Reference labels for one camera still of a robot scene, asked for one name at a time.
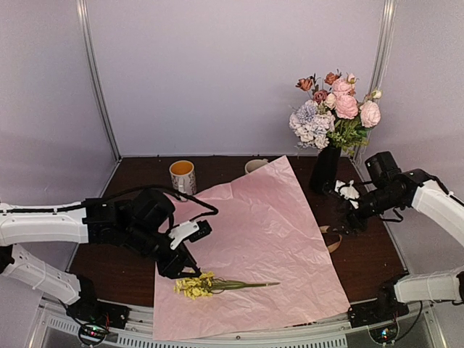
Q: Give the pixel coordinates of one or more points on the beige floral mug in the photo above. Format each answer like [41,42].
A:
[254,164]

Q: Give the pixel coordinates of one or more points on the pink peony flower stem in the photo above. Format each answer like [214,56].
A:
[346,107]

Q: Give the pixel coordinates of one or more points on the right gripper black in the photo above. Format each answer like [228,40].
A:
[353,215]

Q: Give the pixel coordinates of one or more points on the orange brown flower stem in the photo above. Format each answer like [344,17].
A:
[313,83]

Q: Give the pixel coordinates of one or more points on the yellow-inside floral mug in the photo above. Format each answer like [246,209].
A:
[183,177]

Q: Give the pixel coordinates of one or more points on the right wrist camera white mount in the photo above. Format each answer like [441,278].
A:
[343,190]

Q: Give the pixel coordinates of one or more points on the green fern white flower bunch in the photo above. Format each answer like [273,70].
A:
[348,135]

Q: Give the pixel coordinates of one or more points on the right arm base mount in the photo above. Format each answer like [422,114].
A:
[377,315]

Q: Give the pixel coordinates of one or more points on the left aluminium frame post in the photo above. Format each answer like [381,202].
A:
[82,10]

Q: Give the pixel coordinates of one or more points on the yellow small flower bunch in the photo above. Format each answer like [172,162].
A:
[207,285]

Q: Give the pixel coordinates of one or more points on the right aluminium frame post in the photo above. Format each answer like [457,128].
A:
[384,46]

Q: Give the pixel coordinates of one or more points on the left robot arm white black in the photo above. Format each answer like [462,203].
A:
[144,225]

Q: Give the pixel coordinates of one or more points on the black cylindrical vase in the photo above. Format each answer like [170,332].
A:
[325,169]

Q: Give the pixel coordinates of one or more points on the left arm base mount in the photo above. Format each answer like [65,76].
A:
[95,318]

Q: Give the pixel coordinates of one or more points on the blue hydrangea flower bunch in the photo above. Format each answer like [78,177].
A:
[311,124]

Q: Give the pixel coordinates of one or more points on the tan satin ribbon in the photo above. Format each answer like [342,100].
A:
[332,237]

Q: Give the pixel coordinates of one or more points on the aluminium frame post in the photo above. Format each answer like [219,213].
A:
[82,10]
[384,46]

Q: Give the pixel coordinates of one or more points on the pink wrapping paper sheet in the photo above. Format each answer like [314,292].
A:
[264,234]

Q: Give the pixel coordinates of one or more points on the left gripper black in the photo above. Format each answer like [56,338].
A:
[182,257]

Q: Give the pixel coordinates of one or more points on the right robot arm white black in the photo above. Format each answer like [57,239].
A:
[425,193]

